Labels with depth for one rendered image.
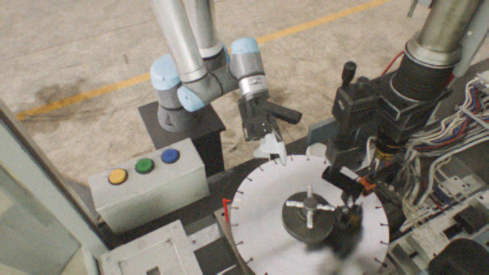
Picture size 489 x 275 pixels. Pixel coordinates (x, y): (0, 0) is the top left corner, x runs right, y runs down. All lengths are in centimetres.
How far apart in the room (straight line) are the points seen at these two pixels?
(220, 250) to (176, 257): 18
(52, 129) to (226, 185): 171
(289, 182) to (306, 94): 169
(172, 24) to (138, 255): 54
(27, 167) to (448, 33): 63
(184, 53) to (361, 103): 50
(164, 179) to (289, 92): 169
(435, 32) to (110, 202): 74
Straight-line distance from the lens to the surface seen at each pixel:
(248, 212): 74
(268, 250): 71
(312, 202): 70
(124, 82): 270
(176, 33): 88
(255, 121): 85
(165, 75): 105
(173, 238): 79
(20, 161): 61
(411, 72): 56
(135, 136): 226
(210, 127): 117
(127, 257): 80
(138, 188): 88
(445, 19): 52
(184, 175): 88
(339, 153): 63
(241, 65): 89
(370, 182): 79
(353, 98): 54
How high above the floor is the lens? 160
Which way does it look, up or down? 50 degrees down
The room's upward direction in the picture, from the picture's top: 2 degrees counter-clockwise
